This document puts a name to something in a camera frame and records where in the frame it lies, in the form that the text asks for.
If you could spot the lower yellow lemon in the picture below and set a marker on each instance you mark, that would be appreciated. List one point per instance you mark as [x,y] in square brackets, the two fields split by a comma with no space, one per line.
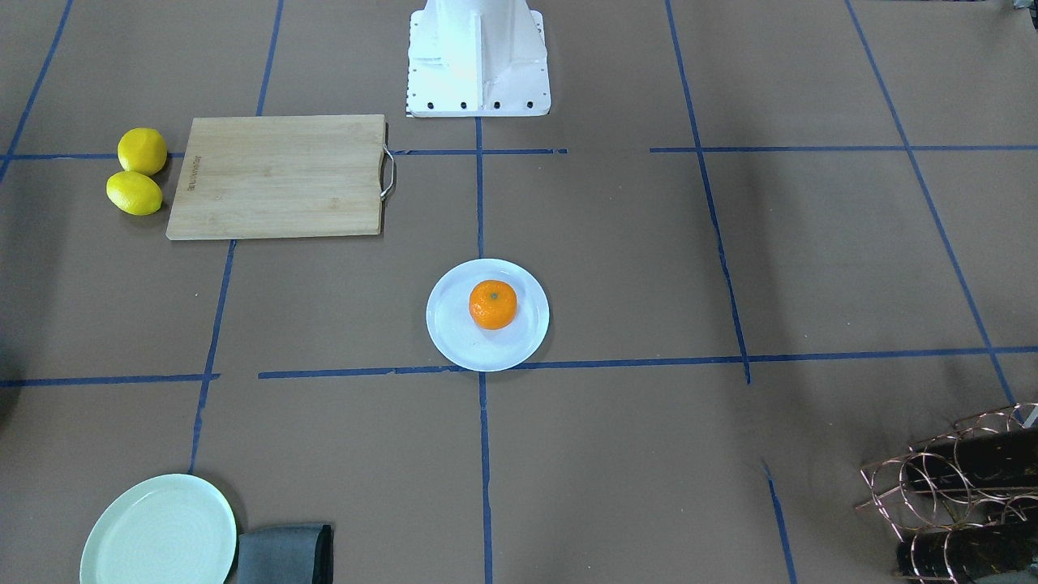
[134,193]

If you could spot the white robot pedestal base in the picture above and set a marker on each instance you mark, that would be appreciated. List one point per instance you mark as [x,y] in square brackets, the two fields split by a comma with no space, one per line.
[477,58]

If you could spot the lower dark wine bottle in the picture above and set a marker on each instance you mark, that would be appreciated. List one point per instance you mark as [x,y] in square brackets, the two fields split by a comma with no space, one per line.
[991,554]

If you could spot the dark wine bottle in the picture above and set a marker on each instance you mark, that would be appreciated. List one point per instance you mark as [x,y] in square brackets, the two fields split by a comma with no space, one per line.
[991,554]
[997,463]

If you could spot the bamboo cutting board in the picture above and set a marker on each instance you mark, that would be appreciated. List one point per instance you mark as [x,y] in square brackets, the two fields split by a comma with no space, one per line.
[259,177]

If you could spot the light blue plate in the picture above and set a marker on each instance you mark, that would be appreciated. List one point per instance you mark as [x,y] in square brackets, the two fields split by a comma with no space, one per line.
[462,341]

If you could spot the pale green plate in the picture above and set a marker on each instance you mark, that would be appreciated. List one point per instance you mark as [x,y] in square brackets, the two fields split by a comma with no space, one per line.
[173,528]

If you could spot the yellow lemon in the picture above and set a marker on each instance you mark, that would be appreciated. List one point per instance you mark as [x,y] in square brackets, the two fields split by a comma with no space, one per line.
[143,150]
[134,193]

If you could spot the grey folded cloth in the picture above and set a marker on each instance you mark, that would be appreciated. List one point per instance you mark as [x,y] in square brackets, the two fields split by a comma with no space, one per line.
[290,553]

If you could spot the upper yellow lemon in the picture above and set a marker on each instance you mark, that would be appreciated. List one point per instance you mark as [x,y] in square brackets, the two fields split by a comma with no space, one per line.
[143,150]

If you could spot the orange mandarin fruit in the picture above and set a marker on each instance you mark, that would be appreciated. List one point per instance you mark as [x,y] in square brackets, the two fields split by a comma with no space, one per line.
[493,304]

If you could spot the upper dark wine bottle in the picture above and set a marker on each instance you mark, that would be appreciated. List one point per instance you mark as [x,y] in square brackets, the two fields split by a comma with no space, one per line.
[997,463]

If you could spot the copper wire bottle rack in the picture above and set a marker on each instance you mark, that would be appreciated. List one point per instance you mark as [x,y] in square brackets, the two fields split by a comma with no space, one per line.
[963,504]

